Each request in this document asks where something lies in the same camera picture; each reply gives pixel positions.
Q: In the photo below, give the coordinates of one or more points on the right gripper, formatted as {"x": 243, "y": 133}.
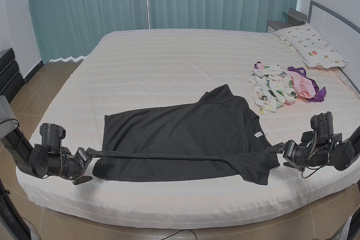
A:
{"x": 298, "y": 153}

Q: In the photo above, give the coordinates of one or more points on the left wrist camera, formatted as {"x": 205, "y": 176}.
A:
{"x": 81, "y": 180}

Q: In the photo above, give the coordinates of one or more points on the black high-neck top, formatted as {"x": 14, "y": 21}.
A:
{"x": 168, "y": 134}

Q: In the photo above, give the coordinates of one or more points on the bed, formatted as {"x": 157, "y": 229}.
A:
{"x": 168, "y": 64}

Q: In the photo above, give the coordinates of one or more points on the pile of clothes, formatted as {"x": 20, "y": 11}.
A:
{"x": 270, "y": 89}

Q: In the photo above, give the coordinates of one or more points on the white printed pillow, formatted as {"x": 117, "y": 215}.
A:
{"x": 310, "y": 44}

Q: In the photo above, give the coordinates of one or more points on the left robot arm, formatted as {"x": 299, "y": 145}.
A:
{"x": 25, "y": 154}

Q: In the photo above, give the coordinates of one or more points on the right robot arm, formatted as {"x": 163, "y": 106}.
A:
{"x": 346, "y": 151}

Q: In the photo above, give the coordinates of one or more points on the black chest of drawers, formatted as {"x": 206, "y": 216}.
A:
{"x": 9, "y": 73}

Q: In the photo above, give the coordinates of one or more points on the grey bedside table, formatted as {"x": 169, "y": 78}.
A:
{"x": 281, "y": 25}

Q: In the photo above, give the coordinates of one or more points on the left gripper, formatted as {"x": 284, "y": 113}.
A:
{"x": 75, "y": 164}

